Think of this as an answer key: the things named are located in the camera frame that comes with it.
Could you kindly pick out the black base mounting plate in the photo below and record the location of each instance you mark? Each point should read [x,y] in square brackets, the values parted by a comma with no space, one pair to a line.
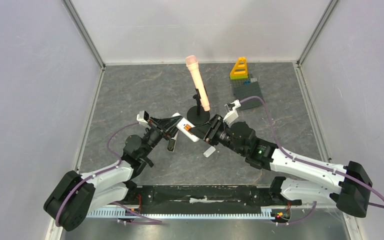
[205,199]

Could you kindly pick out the pink microphone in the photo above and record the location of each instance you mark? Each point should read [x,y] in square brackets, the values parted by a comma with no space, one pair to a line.
[193,66]

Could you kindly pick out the orange battery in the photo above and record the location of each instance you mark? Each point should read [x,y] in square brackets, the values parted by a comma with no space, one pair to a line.
[187,127]

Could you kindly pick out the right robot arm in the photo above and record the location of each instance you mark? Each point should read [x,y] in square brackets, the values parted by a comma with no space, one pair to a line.
[342,185]

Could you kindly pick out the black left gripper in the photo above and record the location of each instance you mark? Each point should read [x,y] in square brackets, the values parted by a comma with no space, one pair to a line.
[166,122]

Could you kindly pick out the lime green lego brick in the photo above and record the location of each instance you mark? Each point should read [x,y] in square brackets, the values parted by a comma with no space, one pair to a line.
[239,77]

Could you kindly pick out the white battery cover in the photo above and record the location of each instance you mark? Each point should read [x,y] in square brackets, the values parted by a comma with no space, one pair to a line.
[209,151]

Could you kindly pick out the white cable duct strip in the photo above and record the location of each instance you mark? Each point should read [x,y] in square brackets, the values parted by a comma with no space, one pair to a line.
[120,213]

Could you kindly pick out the yellow lego frame piece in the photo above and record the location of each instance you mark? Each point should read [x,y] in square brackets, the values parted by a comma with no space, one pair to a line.
[240,67]

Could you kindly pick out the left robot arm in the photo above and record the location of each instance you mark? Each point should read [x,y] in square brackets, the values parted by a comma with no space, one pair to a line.
[76,195]

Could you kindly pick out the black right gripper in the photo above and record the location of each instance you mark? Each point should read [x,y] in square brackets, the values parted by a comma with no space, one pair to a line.
[215,129]

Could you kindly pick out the black microphone stand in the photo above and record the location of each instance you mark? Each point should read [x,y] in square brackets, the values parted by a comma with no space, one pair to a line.
[196,114]

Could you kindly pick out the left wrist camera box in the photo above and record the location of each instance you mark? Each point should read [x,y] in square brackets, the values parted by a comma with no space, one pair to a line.
[142,118]

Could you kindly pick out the white boxed remote with display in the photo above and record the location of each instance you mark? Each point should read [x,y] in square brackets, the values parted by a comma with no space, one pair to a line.
[172,143]

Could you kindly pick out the grey lego baseplate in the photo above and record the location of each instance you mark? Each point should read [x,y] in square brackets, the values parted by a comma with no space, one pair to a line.
[241,91]

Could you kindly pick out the white remote control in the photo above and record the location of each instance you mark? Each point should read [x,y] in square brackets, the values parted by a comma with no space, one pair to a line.
[181,123]

